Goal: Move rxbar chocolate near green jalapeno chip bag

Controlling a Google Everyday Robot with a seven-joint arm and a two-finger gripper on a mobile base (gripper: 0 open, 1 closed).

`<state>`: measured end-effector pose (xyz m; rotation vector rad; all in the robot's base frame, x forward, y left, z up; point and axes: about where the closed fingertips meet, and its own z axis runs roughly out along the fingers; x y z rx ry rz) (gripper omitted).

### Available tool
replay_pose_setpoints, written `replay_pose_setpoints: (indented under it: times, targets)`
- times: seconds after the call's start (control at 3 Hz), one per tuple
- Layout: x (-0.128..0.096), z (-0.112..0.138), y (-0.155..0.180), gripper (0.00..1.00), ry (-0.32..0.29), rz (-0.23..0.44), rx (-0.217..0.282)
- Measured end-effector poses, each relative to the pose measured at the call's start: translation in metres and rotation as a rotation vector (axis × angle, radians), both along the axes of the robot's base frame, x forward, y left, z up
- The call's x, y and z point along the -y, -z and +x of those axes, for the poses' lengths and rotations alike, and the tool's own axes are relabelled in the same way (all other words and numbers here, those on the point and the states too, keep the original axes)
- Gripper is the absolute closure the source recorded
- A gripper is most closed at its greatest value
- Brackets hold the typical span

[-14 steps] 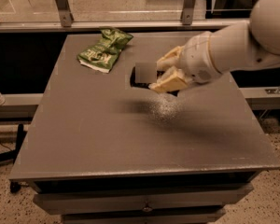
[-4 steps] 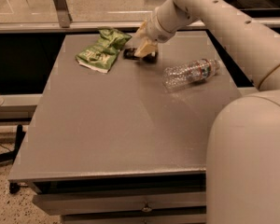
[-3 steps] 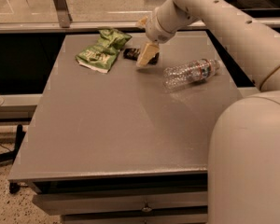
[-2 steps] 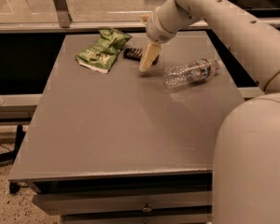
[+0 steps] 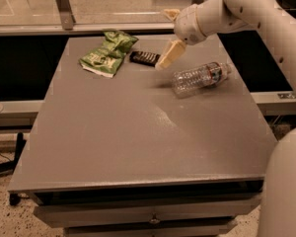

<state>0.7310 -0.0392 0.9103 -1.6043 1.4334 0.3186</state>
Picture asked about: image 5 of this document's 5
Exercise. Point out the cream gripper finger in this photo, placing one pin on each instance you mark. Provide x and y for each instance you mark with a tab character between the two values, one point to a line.
173	50
171	14

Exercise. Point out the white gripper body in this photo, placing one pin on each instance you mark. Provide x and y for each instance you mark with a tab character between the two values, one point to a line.
186	25

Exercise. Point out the black rxbar chocolate wrapper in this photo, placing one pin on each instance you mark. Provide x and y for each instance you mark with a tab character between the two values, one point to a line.
144	58

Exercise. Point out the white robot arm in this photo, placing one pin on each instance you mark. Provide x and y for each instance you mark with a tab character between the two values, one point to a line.
277	29

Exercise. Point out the green jalapeno chip bag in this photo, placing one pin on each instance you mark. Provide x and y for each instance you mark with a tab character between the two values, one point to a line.
107	58

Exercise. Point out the clear plastic water bottle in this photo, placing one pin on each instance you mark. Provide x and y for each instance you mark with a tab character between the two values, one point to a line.
190	82

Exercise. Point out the grey lower drawer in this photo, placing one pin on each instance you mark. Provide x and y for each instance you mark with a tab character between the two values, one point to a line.
201	227

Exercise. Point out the grey drawer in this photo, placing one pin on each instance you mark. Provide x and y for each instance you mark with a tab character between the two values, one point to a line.
201	227
146	211

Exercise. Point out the grey upper drawer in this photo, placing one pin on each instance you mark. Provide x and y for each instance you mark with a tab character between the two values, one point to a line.
146	211

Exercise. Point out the black stand base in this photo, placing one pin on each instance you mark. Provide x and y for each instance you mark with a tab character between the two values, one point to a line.
10	165

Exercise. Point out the left metal railing post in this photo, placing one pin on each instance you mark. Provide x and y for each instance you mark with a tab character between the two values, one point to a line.
65	13

